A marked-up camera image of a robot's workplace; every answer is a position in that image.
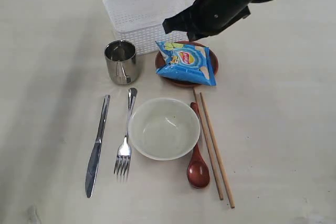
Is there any blue Lay's chips bag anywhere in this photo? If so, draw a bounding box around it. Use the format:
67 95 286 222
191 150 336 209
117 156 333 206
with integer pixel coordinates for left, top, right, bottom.
154 40 217 87

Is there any white perforated plastic basket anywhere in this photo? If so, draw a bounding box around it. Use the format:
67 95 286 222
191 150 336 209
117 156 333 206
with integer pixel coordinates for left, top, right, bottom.
103 0 195 55

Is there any brown wooden plate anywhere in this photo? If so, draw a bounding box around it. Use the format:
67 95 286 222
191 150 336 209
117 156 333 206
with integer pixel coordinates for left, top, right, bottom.
154 40 219 88

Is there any shiny stainless steel cup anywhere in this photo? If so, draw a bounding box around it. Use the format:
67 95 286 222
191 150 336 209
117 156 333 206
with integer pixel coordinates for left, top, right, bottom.
104 40 140 85

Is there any light wooden chopstick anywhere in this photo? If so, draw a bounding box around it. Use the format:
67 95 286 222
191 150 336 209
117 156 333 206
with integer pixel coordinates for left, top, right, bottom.
192 88 224 200
199 92 235 209

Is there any white ceramic bowl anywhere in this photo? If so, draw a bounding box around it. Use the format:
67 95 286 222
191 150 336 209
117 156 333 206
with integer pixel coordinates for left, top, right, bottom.
128 98 201 161

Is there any dark red wooden spoon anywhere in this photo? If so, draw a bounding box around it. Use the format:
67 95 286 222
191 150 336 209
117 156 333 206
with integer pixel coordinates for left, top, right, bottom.
186 102 211 189

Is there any silver metal fork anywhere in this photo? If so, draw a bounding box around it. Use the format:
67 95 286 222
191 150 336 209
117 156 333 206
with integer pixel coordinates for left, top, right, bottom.
113 88 138 177

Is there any silver metal knife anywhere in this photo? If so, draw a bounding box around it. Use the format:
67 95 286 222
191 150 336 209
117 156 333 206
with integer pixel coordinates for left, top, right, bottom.
85 95 110 198

